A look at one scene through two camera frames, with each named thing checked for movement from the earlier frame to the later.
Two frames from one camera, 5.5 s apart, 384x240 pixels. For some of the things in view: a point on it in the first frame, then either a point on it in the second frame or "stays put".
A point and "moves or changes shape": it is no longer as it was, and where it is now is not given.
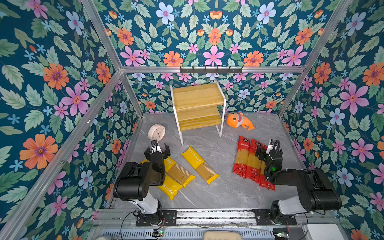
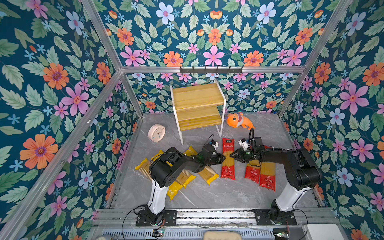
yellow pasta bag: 199,164 stays put
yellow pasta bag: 171,188 stays put
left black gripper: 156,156 -> 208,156
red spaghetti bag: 253,168 stays put
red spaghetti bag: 263,181 stays put
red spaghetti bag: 242,156 moves or changes shape
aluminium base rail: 317,218 stays put
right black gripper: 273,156 -> 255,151
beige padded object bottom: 222,235 stays put
